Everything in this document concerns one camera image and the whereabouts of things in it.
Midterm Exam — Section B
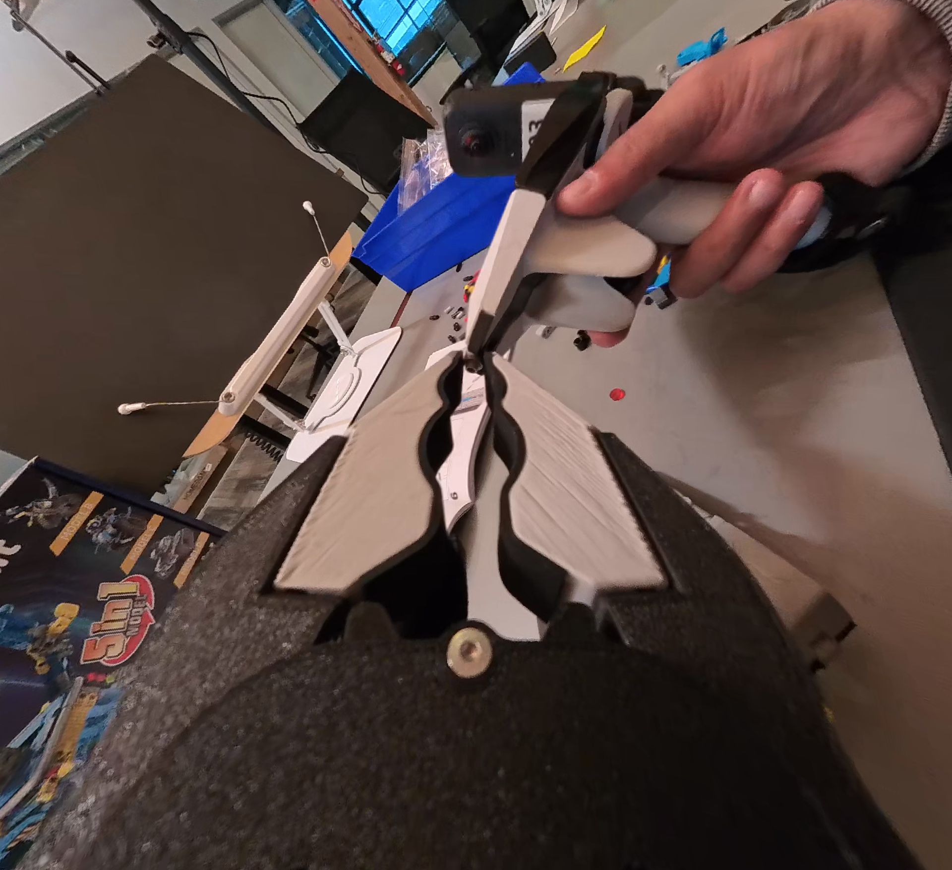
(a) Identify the blue plastic bin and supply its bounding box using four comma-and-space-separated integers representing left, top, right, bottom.
351, 63, 555, 291

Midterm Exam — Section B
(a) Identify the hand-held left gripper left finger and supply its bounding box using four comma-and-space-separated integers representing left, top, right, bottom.
274, 353, 466, 597

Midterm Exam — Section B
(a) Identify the black dimpled chair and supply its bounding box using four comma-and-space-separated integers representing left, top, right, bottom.
878, 141, 952, 477

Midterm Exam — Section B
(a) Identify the clear plastic bags bundle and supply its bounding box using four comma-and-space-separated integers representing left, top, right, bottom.
394, 130, 451, 213

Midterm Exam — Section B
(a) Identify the toy robot product box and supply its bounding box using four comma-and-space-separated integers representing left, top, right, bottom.
0, 457, 224, 870

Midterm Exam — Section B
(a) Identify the person's right hand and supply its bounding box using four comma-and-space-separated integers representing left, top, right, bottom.
556, 0, 952, 350

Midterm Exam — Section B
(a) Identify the grey desk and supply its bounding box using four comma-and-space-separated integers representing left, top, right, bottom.
286, 0, 952, 870

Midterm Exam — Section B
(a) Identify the white desk stand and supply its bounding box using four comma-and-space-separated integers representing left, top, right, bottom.
118, 201, 403, 462

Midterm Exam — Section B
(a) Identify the dark flat panel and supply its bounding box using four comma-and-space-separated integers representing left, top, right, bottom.
0, 52, 370, 492

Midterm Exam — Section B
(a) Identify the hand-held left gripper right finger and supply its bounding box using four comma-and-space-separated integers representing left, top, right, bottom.
483, 355, 665, 622

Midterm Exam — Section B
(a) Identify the building instruction booklet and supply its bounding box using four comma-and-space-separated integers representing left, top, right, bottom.
424, 353, 544, 640

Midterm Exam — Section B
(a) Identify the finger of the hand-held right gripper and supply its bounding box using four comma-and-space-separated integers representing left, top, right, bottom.
465, 187, 555, 355

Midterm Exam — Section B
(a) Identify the black computer monitor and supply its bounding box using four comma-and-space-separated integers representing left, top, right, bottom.
442, 0, 531, 64
297, 70, 436, 194

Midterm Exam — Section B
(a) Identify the yellow flat piece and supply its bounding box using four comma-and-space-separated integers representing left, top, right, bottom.
561, 26, 607, 73

